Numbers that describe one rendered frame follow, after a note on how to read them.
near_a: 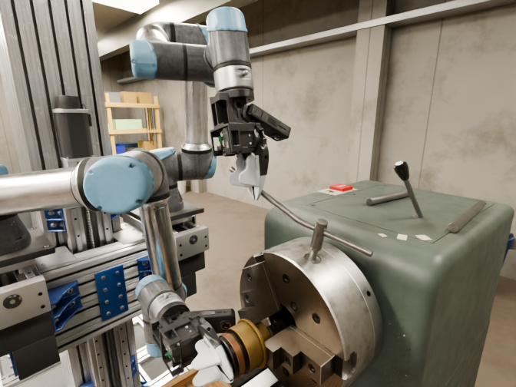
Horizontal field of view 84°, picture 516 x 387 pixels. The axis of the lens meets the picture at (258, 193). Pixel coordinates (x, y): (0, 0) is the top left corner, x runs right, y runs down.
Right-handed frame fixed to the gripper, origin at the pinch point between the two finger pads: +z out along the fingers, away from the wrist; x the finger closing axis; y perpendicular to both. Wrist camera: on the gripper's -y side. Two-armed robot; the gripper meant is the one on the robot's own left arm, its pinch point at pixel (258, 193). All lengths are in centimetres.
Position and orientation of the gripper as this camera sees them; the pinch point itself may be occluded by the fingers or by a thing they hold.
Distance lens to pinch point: 59.3
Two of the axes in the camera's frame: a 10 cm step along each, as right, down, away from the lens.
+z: 1.3, 9.9, 0.7
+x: 6.1, -0.3, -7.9
